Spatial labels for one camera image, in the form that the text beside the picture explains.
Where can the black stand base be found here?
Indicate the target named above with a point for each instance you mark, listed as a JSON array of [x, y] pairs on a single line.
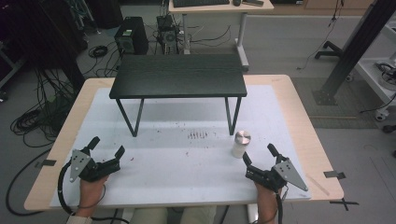
[[330, 49]]

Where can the black metal column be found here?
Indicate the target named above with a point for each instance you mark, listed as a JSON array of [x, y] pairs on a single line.
[[351, 53]]

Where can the white cart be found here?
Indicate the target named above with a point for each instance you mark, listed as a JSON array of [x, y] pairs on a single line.
[[373, 74]]

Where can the black computer tower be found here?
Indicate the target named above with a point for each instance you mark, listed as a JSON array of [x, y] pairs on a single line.
[[132, 35]]

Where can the person's right hand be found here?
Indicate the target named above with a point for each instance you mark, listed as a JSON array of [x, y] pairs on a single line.
[[267, 200]]

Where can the black desktop shelf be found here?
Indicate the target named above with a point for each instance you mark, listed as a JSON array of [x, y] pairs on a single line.
[[179, 74]]

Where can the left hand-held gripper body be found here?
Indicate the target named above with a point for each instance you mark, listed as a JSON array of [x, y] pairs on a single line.
[[93, 170]]

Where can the black tape cross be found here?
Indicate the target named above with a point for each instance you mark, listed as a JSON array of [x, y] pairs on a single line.
[[344, 203]]

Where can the person's right leg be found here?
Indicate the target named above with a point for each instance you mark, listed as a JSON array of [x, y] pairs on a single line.
[[199, 215]]

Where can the light wooden desk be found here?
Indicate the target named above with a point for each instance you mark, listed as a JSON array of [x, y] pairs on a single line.
[[218, 8]]

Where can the black tape strip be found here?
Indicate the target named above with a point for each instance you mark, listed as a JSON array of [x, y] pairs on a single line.
[[334, 174], [49, 162]]

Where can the person's left leg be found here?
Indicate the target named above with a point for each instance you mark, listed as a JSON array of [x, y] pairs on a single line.
[[149, 216]]

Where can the open-frame computer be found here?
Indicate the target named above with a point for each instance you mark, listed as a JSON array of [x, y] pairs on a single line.
[[168, 35]]

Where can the white board mat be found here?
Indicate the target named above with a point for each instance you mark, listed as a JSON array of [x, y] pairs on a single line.
[[186, 174]]

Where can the person's leg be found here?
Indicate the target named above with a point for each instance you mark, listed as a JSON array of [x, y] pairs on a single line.
[[199, 215], [149, 216]]

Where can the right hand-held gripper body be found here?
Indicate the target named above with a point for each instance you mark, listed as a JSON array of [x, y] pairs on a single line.
[[267, 179]]

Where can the person's left hand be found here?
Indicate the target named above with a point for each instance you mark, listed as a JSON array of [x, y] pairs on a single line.
[[91, 194]]

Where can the dark flat device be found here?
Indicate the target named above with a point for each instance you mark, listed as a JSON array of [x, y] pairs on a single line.
[[252, 2]]

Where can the black keyboard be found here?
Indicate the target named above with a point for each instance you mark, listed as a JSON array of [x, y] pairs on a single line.
[[200, 2]]

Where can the black computer mouse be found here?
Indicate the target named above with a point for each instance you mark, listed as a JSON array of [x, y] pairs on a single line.
[[237, 2]]

